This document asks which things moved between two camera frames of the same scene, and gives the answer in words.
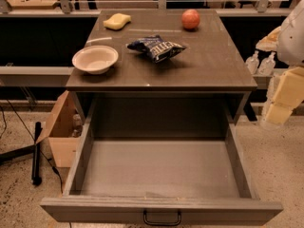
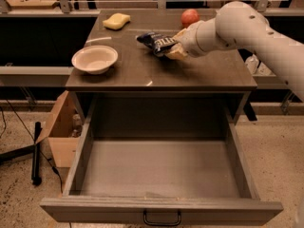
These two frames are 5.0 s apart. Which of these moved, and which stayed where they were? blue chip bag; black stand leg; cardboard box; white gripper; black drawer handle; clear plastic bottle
Moved: blue chip bag; white gripper
Stayed: clear plastic bottle; cardboard box; black stand leg; black drawer handle
